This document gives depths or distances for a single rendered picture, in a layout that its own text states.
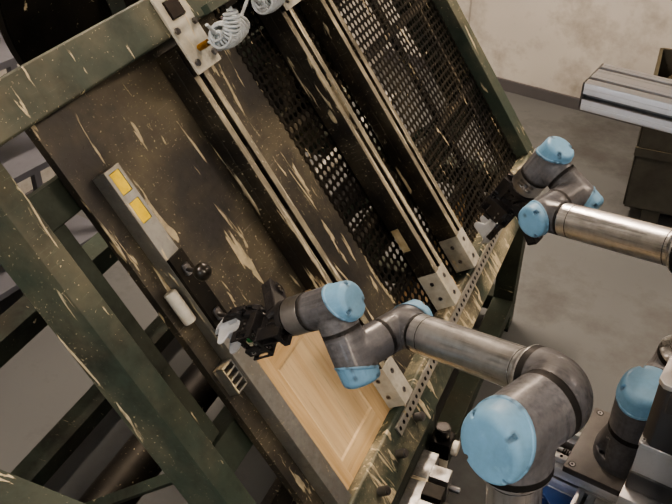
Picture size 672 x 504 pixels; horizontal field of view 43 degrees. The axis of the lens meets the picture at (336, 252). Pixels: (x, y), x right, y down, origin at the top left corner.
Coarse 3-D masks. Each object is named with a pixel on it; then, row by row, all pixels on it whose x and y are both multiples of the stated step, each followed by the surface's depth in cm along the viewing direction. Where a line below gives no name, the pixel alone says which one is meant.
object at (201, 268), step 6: (186, 264) 180; (198, 264) 171; (204, 264) 171; (186, 270) 179; (192, 270) 176; (198, 270) 170; (204, 270) 170; (210, 270) 171; (198, 276) 170; (204, 276) 170; (210, 276) 172
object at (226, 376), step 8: (224, 360) 188; (216, 368) 186; (224, 368) 185; (232, 368) 186; (216, 376) 186; (224, 376) 185; (232, 376) 186; (240, 376) 188; (224, 384) 186; (232, 384) 185; (240, 384) 189; (232, 392) 187; (240, 392) 186
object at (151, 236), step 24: (120, 168) 176; (120, 192) 174; (120, 216) 177; (144, 240) 178; (168, 240) 181; (168, 264) 179; (216, 336) 185; (240, 360) 188; (264, 384) 191; (264, 408) 192; (288, 408) 195; (288, 432) 193; (312, 456) 197; (312, 480) 199; (336, 480) 201
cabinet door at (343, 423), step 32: (288, 352) 204; (320, 352) 213; (288, 384) 201; (320, 384) 210; (320, 416) 207; (352, 416) 216; (384, 416) 226; (320, 448) 203; (352, 448) 212; (352, 480) 209
